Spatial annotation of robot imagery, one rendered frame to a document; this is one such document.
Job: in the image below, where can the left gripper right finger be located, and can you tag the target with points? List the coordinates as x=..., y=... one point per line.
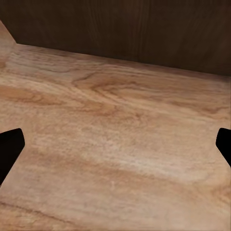
x=223, y=142

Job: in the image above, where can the cabinet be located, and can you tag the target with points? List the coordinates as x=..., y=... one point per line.
x=190, y=35

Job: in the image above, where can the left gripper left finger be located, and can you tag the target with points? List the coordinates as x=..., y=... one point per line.
x=12, y=143

